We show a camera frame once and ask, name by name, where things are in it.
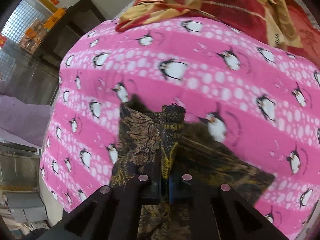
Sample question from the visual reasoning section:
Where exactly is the red and cream floral blanket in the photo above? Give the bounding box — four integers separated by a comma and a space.
116, 0, 319, 66

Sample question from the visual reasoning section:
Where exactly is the brown floral batik shirt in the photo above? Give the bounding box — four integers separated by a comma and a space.
109, 102, 276, 240

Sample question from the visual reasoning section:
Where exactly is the orange box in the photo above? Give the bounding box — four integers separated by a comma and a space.
43, 8, 66, 30

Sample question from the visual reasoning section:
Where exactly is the dark wooden footboard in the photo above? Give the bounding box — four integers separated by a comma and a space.
33, 0, 106, 68

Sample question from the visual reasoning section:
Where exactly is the glass block window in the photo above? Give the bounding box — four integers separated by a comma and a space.
1, 0, 44, 44

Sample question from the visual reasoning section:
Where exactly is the pink penguin bed sheet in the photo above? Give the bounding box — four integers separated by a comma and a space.
40, 17, 319, 239

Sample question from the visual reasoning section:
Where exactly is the person in lilac shirt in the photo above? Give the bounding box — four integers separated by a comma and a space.
1, 95, 53, 148

